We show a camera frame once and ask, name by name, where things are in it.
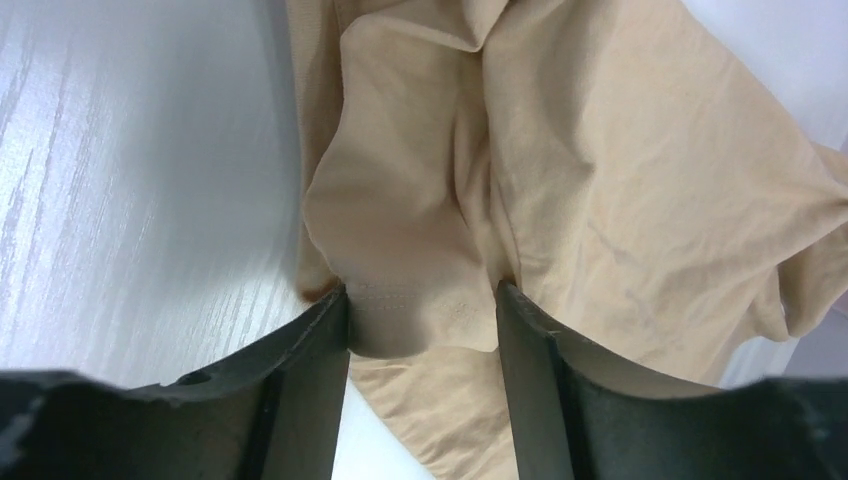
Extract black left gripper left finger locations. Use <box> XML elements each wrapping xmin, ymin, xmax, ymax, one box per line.
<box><xmin>1</xmin><ymin>287</ymin><xmax>350</xmax><ymax>479</ymax></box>

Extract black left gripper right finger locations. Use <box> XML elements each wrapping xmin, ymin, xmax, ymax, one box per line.
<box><xmin>496</xmin><ymin>282</ymin><xmax>847</xmax><ymax>479</ymax></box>

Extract beige t shirt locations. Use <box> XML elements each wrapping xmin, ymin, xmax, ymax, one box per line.
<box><xmin>287</xmin><ymin>1</ymin><xmax>847</xmax><ymax>479</ymax></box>

